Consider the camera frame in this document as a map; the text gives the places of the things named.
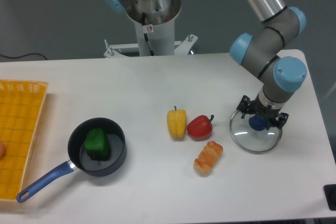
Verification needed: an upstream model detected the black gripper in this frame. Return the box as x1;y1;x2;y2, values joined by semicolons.
236;95;289;130

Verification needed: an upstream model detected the glass pot lid blue knob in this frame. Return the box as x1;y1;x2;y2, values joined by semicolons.
229;109;284;154

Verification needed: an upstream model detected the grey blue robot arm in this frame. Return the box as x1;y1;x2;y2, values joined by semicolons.
105;0;307;131

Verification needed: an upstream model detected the red bell pepper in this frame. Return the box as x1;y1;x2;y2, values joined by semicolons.
186;115;214;139

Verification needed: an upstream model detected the orange shrimp sushi toy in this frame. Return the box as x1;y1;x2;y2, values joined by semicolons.
193;141;224;176

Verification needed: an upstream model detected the yellow bell pepper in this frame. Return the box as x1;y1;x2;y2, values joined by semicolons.
167;106;187;140

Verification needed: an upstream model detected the black device at table edge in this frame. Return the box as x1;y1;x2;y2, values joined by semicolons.
323;184;336;211

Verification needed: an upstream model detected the green bell pepper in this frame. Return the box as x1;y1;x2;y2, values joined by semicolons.
83;128;111;161

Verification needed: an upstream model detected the yellow woven basket tray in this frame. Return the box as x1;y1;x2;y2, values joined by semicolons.
1;79;48;201

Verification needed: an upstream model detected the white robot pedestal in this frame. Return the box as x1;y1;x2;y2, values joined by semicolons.
104;0;198;58

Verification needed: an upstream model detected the black saucepan blue handle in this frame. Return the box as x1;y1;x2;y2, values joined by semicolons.
16;118;127;203

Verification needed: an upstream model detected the black floor cable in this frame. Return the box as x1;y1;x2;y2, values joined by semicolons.
0;53;48;60

